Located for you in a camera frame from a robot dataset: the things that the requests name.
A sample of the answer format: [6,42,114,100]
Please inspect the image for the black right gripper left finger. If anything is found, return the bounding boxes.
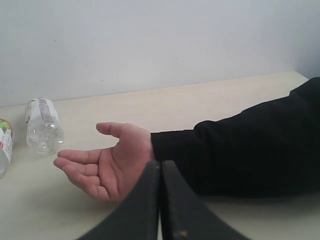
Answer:
[79,161,160,240]

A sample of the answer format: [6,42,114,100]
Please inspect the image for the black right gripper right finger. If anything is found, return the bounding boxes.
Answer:
[161,161,247,240]

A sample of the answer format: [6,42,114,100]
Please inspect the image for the colourful label clear bottle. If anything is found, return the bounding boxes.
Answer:
[0,117,13,179]

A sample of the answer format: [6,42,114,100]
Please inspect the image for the black sleeved forearm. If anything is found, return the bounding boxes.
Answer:
[151,77,320,198]

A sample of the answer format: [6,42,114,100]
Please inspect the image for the white label clear bottle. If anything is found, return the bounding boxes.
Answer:
[25,97,64,156]

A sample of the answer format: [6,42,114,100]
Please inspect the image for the person's open hand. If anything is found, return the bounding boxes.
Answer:
[53,122,155,201]

